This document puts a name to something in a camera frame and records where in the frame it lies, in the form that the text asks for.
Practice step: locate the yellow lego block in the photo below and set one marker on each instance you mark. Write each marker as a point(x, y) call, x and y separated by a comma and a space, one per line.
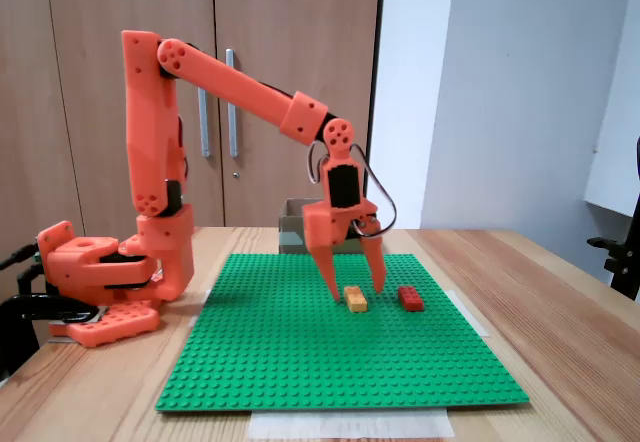
point(357, 301)

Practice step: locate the open cardboard box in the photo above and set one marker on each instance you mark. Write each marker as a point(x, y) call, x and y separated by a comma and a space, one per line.
point(290, 217)

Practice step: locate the red lego block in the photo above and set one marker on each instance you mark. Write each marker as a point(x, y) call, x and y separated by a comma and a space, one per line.
point(411, 299)

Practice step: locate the green lego baseplate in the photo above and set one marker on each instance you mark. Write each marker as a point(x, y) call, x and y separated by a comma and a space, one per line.
point(325, 357)

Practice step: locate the wide masking tape strip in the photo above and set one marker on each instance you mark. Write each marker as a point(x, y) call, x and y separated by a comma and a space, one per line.
point(350, 424)

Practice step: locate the black stand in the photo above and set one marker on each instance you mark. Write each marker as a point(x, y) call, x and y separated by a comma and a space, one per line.
point(622, 267)

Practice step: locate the black table clamp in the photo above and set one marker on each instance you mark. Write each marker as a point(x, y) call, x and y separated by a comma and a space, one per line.
point(20, 334)

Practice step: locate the brown wooden cabinet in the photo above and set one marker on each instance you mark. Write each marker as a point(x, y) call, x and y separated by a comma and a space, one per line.
point(75, 12)

